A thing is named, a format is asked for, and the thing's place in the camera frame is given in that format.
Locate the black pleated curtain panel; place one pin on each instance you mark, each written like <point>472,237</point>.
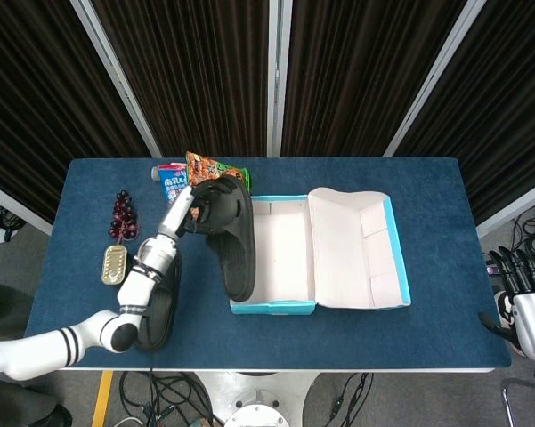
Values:
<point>196,75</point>
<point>356,75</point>
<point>507,98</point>
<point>35,89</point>

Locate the black slipper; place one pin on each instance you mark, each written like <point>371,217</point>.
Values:
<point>160,316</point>
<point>236,249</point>

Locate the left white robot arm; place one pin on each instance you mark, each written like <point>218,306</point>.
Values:
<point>71,342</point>

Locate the grey metal chair leg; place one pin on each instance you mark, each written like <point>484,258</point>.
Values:
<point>509,396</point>

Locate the dark red grape bunch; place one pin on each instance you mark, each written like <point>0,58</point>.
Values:
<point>124,220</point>

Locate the grey partition frame post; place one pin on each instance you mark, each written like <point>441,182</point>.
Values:
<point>516,209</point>
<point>115,75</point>
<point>434,80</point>
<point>18,209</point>
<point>279,75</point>

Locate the white black sneaker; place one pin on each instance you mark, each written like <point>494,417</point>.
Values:
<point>504,307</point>

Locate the blue felt table mat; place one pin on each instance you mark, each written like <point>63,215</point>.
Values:
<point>338,338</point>

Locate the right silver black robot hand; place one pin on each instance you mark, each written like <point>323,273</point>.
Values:
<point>532,316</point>

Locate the light blue shoe box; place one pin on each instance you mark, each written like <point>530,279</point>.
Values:
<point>351,253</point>

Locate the yellow floor tape strip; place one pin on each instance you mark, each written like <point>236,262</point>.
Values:
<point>102,398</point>

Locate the black power strip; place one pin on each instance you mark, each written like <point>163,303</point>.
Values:
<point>494,270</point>

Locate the blue cracker snack bag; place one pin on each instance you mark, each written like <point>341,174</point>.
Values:
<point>171,182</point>

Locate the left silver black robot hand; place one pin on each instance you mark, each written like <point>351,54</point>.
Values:
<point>178,213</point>

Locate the grey capped bottle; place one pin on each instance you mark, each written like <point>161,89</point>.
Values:
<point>155,173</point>

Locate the orange green snack bag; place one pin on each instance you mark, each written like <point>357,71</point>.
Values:
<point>205,166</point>

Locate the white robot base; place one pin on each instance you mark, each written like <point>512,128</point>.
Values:
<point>258,400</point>

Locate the gold lid tin can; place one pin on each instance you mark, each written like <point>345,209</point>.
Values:
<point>114,264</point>

